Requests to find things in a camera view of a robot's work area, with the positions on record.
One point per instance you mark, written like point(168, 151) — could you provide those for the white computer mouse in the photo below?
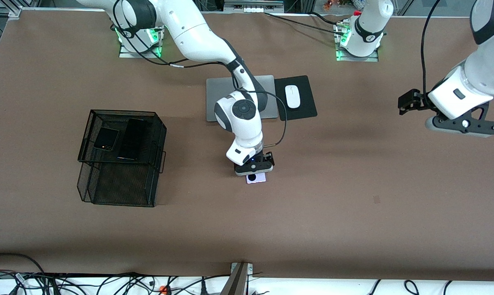
point(292, 98)

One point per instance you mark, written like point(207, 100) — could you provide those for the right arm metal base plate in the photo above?
point(126, 55)

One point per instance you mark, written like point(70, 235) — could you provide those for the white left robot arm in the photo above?
point(484, 78)

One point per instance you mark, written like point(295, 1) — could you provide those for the black flip phone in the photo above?
point(106, 138)

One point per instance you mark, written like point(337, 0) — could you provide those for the aluminium frame profile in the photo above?
point(9, 12)

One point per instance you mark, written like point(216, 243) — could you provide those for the black mouse pad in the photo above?
point(306, 98)

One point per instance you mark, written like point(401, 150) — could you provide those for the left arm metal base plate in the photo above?
point(374, 59)

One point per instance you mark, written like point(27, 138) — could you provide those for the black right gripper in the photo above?
point(266, 157)

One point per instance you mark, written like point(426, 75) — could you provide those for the grey metal camera mount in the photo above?
point(236, 282)

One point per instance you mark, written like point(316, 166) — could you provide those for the silver laptop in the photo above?
point(214, 86)

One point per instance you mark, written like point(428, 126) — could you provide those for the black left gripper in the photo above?
point(420, 102)

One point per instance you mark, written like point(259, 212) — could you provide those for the black mesh two-tier tray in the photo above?
point(140, 192)

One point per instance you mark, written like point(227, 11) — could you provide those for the lilac flip phone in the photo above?
point(261, 179)

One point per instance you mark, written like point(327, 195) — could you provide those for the grey power strip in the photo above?
point(253, 8)

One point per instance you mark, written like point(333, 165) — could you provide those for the black slab phone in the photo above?
point(131, 139)

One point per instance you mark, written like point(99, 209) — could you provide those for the small colourful figurine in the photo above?
point(328, 5)

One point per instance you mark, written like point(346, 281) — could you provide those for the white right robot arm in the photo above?
point(197, 37)

